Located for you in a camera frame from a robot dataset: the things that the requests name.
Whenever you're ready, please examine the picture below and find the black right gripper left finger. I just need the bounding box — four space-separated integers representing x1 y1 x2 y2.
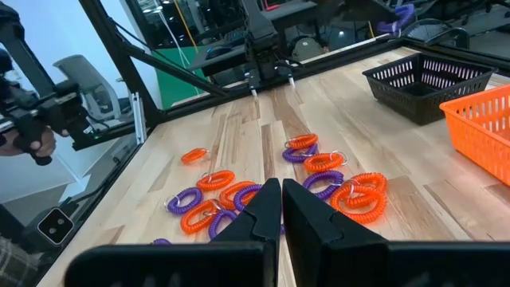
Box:
63 178 283 287

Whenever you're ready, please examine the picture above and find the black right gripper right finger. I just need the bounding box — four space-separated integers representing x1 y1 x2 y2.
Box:
281 178 510 287

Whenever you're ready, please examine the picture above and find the orange spiral keychain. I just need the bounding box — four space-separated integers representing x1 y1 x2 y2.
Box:
195 170 237 192
284 133 320 151
303 150 350 173
329 183 388 225
180 147 210 166
218 181 258 211
179 199 222 235
343 171 388 209

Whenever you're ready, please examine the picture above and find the black computer mouse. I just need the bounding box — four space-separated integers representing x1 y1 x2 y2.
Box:
204 44 233 61

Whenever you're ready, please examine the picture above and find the purple cloth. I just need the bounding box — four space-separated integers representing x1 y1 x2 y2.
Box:
376 2 416 36

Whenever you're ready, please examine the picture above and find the black plastic basket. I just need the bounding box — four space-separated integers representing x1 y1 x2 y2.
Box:
361 53 499 127

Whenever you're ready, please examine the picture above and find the orange plastic basket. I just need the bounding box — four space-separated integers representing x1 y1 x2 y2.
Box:
439 84 510 187

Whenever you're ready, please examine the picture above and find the grey office chair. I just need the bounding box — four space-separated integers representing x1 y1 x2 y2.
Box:
53 54 131 123

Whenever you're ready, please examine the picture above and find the person's hand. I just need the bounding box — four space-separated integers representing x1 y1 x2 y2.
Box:
0 126 57 159

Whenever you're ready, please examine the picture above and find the person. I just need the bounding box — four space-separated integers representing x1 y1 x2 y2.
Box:
0 234 43 287

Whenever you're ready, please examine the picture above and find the yellow cable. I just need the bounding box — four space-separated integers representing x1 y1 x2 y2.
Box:
173 0 199 51

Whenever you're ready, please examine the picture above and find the silver metal bracket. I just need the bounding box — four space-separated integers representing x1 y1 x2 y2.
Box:
130 92 147 145

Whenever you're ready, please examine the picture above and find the black curved handle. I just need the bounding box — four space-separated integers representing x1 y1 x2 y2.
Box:
424 26 471 49

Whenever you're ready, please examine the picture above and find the black square camera device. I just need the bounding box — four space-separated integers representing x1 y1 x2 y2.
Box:
37 206 76 246

